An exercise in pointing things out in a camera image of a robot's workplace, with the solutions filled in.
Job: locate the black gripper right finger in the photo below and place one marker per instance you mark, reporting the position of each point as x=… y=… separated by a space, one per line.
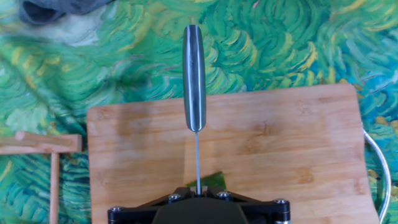
x=267 y=211

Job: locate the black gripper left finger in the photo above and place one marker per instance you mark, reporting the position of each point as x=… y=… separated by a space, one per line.
x=130 y=213

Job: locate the green cucumber piece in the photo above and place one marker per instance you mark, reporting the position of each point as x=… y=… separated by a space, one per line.
x=213 y=180

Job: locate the steel kitchen cleaver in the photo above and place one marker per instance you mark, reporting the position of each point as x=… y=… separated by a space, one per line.
x=194 y=77

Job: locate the bamboo cutting board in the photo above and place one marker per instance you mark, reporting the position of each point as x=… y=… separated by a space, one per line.
x=280 y=140

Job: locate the wooden peg dish rack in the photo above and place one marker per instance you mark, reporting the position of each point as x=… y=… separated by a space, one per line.
x=46 y=143

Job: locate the painted landscape tablecloth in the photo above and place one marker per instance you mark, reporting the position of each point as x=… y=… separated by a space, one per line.
x=280 y=37

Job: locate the grey cloth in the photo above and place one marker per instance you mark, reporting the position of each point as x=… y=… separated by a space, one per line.
x=46 y=11

